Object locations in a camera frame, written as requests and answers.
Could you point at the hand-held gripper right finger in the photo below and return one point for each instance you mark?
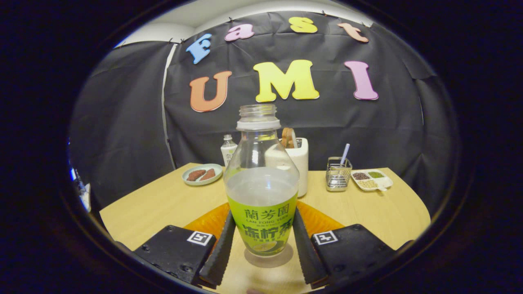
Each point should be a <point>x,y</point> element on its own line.
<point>306,249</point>

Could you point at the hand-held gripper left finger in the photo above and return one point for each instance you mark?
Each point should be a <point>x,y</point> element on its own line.
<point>218,253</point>

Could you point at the clear juice bottle green label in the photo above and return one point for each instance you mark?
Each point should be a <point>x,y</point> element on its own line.
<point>261,212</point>

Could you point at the small capped green drink bottle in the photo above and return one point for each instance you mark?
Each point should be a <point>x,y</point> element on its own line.
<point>227,153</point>

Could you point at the wooden table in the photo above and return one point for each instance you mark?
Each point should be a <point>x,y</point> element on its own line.
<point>367,212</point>

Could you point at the pale green plate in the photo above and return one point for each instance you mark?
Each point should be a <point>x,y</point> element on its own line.
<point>202,183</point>

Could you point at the white toaster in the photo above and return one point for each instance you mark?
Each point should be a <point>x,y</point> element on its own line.
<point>302,171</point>

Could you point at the reddish brown meat piece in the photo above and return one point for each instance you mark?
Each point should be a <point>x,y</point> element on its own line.
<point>208,174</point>
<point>195,175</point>

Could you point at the white divided dish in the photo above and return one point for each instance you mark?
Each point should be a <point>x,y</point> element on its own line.
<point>369,183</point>

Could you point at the striped drinking straw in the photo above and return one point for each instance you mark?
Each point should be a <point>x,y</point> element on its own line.
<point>345,153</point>

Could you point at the brown bread slice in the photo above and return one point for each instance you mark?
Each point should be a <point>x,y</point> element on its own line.
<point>288,139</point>

